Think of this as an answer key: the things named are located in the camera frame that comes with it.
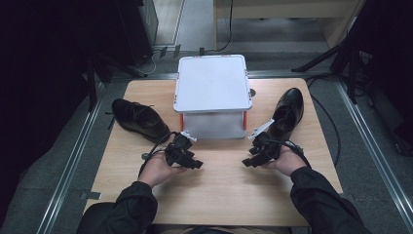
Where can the round grey table grommet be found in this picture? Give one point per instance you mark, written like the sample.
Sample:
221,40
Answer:
253,92

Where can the black leather lace-up shoe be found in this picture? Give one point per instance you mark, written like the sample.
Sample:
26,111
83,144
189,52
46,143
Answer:
139,118
289,107

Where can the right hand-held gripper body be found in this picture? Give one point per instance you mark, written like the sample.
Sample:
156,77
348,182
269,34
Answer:
264,143

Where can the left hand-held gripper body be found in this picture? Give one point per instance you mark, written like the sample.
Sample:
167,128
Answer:
178,146

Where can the dark cabinet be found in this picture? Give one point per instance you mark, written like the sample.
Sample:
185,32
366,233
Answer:
130,29

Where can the grey tape strip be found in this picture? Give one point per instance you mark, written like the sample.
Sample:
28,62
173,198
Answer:
91,195

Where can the black tripod stand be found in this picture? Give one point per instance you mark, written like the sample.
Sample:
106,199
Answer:
349,48

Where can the person's right hand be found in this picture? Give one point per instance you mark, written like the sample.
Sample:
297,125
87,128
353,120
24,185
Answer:
289,162

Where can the person's left hand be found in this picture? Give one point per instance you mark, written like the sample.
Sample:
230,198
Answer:
159,170

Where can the metal floor rail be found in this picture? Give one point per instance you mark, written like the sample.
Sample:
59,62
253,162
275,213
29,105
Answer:
71,162
373,146

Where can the light wooden desk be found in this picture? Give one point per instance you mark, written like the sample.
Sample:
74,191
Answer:
276,8

